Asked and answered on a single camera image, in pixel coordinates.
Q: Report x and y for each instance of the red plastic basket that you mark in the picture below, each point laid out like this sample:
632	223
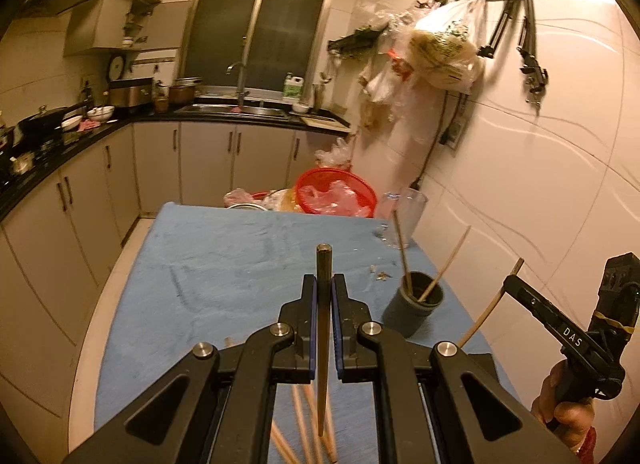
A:
306	184

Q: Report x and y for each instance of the brown cooking pot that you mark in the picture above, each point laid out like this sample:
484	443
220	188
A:
182	93

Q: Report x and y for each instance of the small white bowl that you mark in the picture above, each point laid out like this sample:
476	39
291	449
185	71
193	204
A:
301	107

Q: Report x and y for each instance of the black wok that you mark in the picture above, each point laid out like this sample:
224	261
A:
42	123

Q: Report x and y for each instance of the large printed plastic bag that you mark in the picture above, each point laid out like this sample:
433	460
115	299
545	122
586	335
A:
445	48

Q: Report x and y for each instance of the steel kitchen sink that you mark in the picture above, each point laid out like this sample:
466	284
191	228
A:
235	109

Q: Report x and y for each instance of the round dial kitchen scale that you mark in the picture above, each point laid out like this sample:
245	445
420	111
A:
117	66

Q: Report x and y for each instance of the white jug green label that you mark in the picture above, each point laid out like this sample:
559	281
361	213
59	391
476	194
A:
292	86

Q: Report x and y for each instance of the pink plastic bag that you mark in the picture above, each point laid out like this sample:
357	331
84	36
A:
240	195

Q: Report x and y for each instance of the metal sink faucet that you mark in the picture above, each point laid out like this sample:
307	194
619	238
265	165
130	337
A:
241	83

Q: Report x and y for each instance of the crumpled white plastic bag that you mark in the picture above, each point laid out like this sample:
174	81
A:
332	153

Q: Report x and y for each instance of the metal box appliance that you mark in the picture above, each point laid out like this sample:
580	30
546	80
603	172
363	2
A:
130	93

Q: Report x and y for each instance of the clear plastic pitcher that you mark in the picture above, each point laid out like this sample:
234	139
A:
411	214

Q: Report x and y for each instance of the pink cloth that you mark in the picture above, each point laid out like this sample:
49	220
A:
89	125

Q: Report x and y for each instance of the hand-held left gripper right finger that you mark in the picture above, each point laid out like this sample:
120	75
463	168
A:
338	329

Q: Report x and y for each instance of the wooden cutting board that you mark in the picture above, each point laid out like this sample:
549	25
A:
325	122

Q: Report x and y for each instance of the orange food bag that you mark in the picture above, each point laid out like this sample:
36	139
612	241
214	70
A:
282	200

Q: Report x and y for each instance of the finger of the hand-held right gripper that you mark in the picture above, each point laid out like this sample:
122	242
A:
520	290

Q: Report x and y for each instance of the kitchen window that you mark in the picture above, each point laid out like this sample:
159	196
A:
260	28

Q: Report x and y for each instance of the light wooden chopstick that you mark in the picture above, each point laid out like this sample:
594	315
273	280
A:
447	259
299	414
401	249
331	446
286	444
311	404
487	311

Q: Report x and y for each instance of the black power strip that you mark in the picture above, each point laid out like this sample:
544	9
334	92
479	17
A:
452	131

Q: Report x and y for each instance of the small food scraps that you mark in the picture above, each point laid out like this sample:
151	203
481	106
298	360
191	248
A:
381	274

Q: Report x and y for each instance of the grey lower kitchen cabinets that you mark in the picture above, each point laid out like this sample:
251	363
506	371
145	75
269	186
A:
210	163

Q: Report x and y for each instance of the grey chopstick holder cup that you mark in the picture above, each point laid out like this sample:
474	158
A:
405	314

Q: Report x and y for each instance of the person's right hand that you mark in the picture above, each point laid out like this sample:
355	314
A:
567	414

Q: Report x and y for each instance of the hanging clear plastic bags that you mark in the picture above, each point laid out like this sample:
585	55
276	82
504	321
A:
382	83

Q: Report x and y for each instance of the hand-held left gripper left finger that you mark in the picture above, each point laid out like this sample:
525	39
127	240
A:
312	329

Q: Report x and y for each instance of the person's right forearm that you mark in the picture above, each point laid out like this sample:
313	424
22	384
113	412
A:
589	446

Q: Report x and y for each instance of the blue table cloth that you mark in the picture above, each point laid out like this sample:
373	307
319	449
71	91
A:
225	269

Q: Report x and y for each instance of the black wall shelf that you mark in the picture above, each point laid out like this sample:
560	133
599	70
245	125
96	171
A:
355	41

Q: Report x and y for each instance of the clear bag in basket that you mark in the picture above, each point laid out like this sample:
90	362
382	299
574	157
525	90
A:
335	199

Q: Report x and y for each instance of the dark wooden chopstick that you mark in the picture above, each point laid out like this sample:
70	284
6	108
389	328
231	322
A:
324	264

